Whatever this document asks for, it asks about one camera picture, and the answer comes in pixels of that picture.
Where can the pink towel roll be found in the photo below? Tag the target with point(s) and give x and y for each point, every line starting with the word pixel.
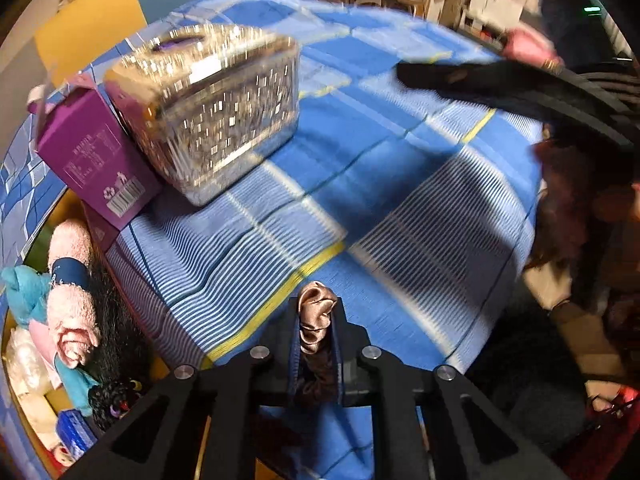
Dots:
pixel 72 320

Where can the person's body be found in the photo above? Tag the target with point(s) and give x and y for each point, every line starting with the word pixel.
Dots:
pixel 590 325

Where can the colour block headboard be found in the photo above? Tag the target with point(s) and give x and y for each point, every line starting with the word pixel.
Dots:
pixel 90 22

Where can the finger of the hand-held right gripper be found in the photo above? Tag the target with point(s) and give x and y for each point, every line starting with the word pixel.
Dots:
pixel 465 80

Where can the black wig with coloured beads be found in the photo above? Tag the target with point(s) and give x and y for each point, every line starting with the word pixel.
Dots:
pixel 116 320

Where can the brown storage box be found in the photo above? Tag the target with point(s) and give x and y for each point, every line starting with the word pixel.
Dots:
pixel 67 205

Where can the white cabinet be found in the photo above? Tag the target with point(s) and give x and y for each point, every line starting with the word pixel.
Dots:
pixel 495 2

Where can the brown satin scrunchie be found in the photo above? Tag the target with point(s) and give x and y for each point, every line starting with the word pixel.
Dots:
pixel 315 310

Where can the small blue white box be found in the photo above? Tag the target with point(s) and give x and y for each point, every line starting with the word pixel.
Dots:
pixel 75 431

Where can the blue plaid bed sheet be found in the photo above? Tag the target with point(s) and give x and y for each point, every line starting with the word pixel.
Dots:
pixel 380 185

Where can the purple cardboard box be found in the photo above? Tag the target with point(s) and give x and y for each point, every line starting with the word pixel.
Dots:
pixel 85 150

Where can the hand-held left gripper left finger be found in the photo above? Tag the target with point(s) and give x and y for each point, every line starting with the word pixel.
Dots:
pixel 295 355

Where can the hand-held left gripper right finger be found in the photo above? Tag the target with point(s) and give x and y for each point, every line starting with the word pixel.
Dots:
pixel 340 360

